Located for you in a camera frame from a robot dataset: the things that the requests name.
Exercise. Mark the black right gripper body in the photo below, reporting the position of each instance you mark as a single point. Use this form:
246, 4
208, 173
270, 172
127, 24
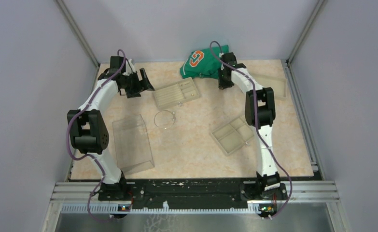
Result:
223, 83

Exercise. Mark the beige ring roll tray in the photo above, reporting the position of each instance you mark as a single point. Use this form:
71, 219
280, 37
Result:
170, 95

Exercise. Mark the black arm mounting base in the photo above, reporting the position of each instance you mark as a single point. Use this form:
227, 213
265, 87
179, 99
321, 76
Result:
192, 193

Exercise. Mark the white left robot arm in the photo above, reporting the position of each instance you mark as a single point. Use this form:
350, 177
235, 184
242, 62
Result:
87, 135

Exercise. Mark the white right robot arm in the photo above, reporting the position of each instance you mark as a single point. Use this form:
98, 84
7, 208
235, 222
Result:
259, 114

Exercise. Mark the green cloth with orange logo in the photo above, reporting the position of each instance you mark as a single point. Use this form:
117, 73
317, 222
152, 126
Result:
202, 64

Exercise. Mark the beige flat open tray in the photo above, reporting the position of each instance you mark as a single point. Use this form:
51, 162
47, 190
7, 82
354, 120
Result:
279, 85

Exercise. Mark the beige four-compartment tray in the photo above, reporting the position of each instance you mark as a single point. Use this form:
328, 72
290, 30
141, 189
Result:
233, 135

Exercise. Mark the clear acrylic box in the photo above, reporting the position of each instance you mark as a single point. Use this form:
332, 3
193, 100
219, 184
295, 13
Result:
132, 145

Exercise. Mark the aluminium front frame rail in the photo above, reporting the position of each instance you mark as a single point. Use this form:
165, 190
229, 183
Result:
78, 197

